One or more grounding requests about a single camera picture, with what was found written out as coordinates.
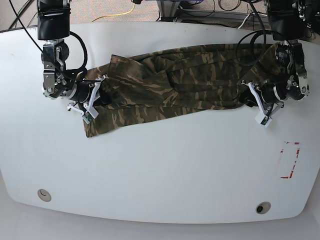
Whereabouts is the yellow cable on floor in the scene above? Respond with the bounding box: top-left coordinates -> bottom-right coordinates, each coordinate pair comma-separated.
91,3 -> 137,23

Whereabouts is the right table grommet hole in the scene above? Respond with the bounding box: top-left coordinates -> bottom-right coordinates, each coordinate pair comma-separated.
255,201 -> 271,215

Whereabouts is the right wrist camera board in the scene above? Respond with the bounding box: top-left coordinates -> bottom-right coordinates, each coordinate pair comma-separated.
82,112 -> 95,124

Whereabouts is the aluminium frame stand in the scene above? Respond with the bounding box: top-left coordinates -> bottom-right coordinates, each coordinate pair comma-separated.
156,0 -> 301,28

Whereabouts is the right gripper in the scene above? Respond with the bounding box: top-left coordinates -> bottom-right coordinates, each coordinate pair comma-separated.
67,74 -> 112,119

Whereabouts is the white cable on floor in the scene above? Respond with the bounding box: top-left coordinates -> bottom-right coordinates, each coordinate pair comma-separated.
237,12 -> 253,30

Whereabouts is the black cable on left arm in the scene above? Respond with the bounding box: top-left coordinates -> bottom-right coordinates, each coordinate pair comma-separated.
235,0 -> 273,67

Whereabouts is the camouflage t-shirt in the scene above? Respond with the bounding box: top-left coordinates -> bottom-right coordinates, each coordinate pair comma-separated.
84,43 -> 280,138

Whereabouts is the left table grommet hole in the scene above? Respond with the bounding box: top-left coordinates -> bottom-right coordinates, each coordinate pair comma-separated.
37,189 -> 52,203

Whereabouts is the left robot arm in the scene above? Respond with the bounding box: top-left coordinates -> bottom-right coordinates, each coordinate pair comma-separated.
241,0 -> 310,127

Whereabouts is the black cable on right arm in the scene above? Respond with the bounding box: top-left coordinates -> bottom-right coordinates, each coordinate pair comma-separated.
66,31 -> 89,78

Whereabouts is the red tape rectangle marking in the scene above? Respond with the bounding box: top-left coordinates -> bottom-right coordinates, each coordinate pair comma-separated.
276,141 -> 301,179

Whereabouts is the table grommet hole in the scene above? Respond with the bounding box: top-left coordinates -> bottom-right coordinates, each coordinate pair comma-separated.
255,201 -> 271,215
37,189 -> 52,203

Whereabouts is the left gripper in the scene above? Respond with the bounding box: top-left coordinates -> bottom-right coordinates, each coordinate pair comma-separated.
239,80 -> 284,119

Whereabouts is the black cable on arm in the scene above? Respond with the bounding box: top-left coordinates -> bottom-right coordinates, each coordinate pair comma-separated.
235,0 -> 273,67
66,31 -> 89,78

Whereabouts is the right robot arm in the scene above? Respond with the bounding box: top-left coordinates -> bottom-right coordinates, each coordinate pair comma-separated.
37,0 -> 110,124

